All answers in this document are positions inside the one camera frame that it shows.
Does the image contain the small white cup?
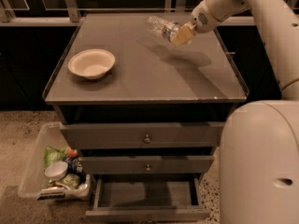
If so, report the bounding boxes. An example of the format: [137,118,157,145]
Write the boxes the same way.
[45,161,68,180]

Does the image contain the grey drawer cabinet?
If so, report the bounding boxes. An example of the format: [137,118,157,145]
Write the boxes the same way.
[42,11,249,224]

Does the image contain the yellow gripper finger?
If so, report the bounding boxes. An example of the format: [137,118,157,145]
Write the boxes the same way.
[172,22,196,47]

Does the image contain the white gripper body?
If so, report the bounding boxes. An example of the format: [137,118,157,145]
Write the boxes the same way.
[192,0,219,34]

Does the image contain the grey top drawer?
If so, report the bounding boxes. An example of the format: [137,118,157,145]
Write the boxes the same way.
[60,122,224,149]

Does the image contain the grey drawer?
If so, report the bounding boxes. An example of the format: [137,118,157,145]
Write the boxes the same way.
[60,122,224,149]
[86,174,209,224]
[79,156,214,175]

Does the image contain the white paper bowl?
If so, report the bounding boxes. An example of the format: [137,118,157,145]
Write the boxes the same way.
[67,49,116,80]

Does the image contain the clear plastic water bottle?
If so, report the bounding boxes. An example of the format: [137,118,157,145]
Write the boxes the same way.
[146,15,181,42]

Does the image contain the grey bottom drawer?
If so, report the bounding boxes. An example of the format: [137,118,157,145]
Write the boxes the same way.
[86,174,209,224]

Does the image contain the clear plastic bin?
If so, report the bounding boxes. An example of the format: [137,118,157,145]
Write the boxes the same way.
[18,122,91,201]

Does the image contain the metal window frame rail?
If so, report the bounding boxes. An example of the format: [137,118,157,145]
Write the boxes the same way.
[0,0,299,28]

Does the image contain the green chip bag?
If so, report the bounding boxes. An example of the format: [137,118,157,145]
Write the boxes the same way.
[49,174,80,190]

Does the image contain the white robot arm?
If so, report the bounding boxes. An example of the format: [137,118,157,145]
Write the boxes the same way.
[174,0,299,224]

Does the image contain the green snack bag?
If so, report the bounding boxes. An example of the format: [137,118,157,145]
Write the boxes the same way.
[44,146,67,169]

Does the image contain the grey middle drawer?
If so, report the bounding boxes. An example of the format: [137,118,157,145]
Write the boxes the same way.
[79,156,214,175]

